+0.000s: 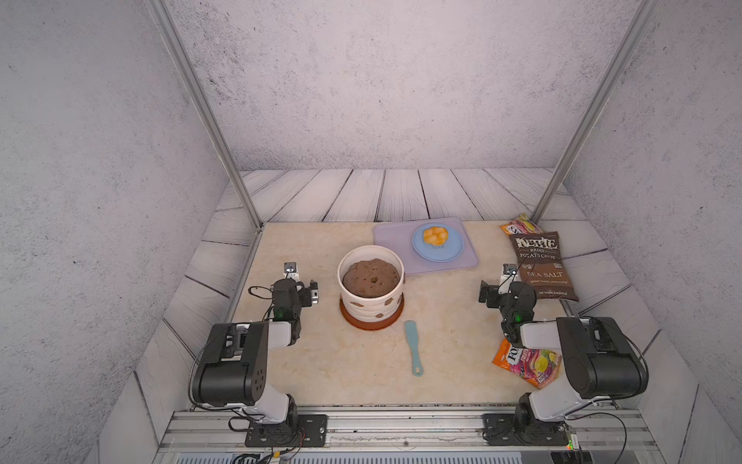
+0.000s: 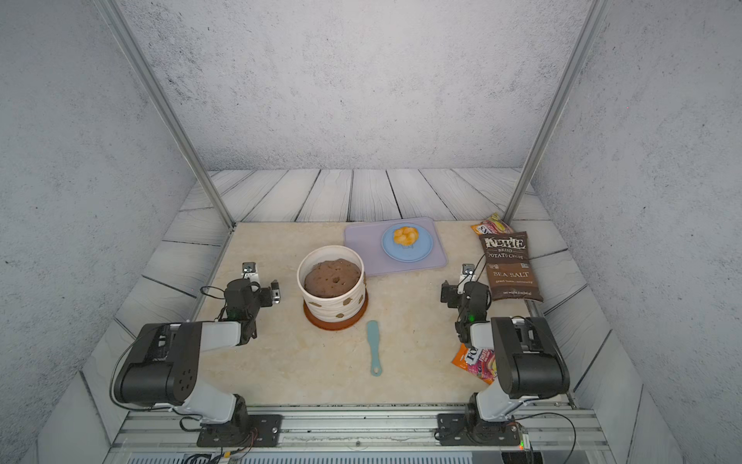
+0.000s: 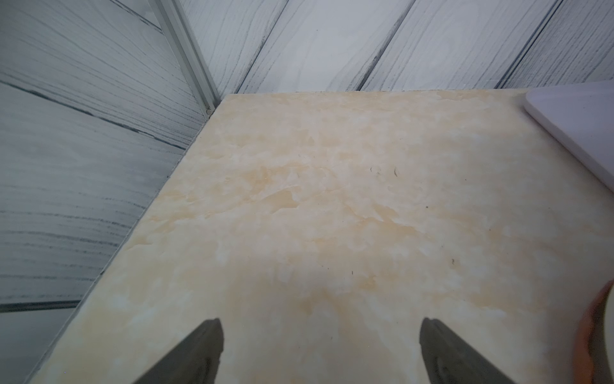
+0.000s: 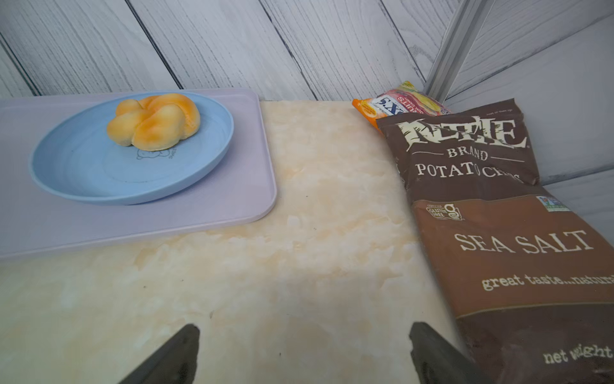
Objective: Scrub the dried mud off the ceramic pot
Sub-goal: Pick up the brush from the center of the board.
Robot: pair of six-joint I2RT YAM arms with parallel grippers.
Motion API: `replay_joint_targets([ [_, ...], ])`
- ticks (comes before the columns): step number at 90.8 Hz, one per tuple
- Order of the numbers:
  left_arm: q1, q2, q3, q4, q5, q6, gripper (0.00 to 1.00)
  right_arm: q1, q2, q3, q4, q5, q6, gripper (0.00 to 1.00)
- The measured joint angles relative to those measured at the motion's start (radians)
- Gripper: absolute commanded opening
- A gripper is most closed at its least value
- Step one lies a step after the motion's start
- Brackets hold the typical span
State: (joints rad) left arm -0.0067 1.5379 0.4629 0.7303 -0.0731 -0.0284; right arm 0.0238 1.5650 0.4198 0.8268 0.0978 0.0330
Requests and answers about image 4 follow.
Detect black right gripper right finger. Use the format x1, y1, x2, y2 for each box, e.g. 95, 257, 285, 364
409, 322, 489, 384

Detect lilac silicone mat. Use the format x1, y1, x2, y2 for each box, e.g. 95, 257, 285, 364
1, 89, 278, 259

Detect knotted bread roll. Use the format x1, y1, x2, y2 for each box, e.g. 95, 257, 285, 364
106, 93, 201, 152

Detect blue plate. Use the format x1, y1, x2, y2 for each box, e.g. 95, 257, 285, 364
30, 93, 234, 205

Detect brown Kettle chips bag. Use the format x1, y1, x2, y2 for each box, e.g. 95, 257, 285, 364
377, 99, 613, 383

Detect aluminium frame post right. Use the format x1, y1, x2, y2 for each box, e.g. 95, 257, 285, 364
424, 0, 495, 103

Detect orange snack packet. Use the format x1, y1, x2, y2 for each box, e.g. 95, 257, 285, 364
352, 82, 450, 131

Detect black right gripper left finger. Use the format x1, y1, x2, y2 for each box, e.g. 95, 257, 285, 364
120, 324, 200, 384

